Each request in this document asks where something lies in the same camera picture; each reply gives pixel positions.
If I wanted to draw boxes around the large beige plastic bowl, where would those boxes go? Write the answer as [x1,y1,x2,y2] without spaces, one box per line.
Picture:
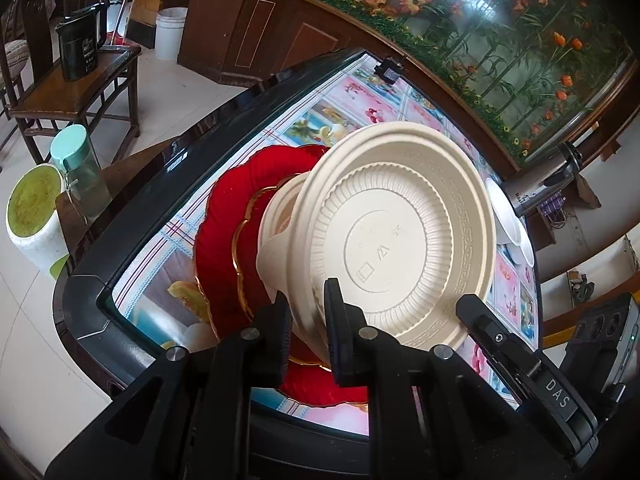
[256,172,331,361]

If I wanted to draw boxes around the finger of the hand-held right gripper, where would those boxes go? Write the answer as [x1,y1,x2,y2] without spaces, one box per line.
[455,294,599,468]

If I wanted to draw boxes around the white plastic bucket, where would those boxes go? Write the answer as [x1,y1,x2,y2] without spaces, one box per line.
[155,7,188,61]

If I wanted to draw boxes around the floral glass panel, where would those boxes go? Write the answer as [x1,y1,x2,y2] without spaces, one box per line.
[305,0,636,161]

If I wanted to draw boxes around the wooden armchair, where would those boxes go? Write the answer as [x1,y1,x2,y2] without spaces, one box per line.
[0,0,56,121]

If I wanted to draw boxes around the wooden side table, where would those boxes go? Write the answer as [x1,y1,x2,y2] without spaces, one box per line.
[10,45,143,163]

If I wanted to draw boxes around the purple bottles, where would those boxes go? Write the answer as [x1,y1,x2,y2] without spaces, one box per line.
[540,195,566,222]

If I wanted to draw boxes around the stainless steel thermos jug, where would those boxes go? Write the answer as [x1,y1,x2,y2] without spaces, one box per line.
[502,141,583,217]

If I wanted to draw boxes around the white foam tub green top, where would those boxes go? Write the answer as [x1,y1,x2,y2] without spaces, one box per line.
[6,165,71,278]

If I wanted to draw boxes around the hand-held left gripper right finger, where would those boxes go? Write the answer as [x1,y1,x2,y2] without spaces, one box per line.
[322,277,571,480]

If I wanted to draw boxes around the black electric kettle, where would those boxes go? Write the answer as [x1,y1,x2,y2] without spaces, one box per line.
[55,2,108,81]

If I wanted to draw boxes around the small black device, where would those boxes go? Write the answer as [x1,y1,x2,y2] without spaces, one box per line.
[374,57,406,83]

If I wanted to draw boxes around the wooden cabinet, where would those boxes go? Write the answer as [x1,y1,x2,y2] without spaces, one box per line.
[177,0,521,176]

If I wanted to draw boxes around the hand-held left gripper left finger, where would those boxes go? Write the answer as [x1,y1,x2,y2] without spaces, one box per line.
[45,290,293,480]

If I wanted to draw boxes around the large red glass plate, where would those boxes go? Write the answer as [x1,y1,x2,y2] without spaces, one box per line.
[192,145,371,408]

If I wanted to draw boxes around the dark brown stool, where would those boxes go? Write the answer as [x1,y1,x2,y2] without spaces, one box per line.
[55,137,186,271]

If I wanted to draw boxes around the small white foam bowl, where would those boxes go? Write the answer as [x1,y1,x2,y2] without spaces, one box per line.
[507,237,536,267]

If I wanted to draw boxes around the small beige plastic bowl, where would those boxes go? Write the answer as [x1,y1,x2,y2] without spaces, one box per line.
[295,122,498,353]

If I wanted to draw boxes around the large white foam bowl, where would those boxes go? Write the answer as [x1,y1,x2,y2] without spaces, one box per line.
[485,177,528,248]

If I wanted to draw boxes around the red handled mop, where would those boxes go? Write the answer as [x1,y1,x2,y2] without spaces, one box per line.
[107,0,138,53]

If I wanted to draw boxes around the black framed table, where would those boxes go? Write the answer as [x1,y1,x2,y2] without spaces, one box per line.
[52,49,551,480]

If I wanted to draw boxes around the teal lid glass bottle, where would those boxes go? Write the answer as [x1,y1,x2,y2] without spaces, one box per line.
[50,125,111,218]

